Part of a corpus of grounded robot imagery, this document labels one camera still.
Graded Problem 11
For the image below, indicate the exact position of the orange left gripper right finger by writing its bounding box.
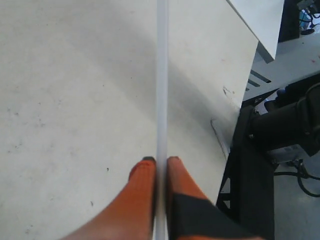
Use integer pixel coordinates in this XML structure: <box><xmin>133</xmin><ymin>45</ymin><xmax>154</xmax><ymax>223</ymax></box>
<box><xmin>166</xmin><ymin>156</ymin><xmax>260</xmax><ymax>240</ymax></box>

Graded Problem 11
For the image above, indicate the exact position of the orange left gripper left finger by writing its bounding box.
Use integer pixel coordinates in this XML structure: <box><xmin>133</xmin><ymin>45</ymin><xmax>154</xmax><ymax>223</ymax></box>
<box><xmin>63</xmin><ymin>156</ymin><xmax>156</xmax><ymax>240</ymax></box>

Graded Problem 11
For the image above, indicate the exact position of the translucent white glow stick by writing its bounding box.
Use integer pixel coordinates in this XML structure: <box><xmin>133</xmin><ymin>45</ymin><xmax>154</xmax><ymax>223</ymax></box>
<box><xmin>155</xmin><ymin>0</ymin><xmax>169</xmax><ymax>240</ymax></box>

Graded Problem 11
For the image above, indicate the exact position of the white panel board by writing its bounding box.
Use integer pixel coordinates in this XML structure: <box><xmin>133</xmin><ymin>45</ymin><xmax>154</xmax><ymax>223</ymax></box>
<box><xmin>228</xmin><ymin>0</ymin><xmax>285</xmax><ymax>63</ymax></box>

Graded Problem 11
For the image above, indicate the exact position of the black cable on floor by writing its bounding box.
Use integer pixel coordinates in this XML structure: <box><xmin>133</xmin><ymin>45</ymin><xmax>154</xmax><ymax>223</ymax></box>
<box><xmin>273</xmin><ymin>159</ymin><xmax>320</xmax><ymax>198</ymax></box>

